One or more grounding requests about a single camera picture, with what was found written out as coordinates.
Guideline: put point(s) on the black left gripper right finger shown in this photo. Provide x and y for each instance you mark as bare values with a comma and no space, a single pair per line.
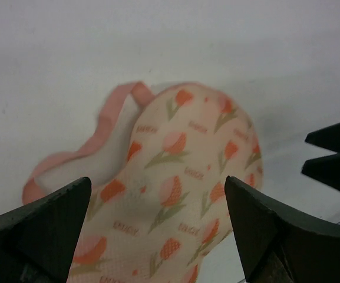
277,243

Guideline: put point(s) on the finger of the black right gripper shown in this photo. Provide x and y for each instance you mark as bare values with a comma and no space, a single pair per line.
326,138
324,169

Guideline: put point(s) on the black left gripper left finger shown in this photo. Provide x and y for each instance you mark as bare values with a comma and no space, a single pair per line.
38,240

